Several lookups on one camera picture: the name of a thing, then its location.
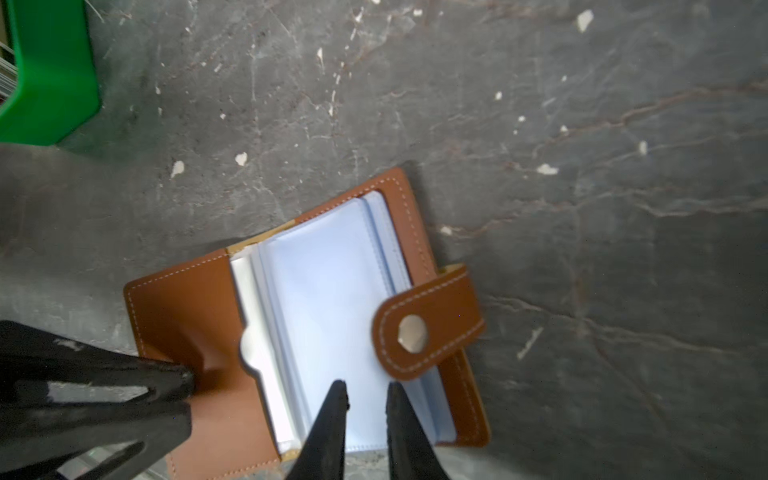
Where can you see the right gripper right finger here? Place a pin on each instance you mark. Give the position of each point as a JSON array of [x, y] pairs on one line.
[[411, 455]]

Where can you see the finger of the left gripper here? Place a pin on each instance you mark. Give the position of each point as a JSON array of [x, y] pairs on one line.
[[31, 358], [37, 441]]

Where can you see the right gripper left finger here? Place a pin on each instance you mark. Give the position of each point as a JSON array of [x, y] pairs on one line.
[[323, 454]]

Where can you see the brown leather card holder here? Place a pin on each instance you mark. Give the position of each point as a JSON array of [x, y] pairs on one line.
[[348, 291]]

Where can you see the green plastic card tray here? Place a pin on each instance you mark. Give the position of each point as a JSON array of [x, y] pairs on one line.
[[57, 89]]

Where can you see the stack of credit cards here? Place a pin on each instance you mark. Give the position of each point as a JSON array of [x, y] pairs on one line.
[[8, 69]]

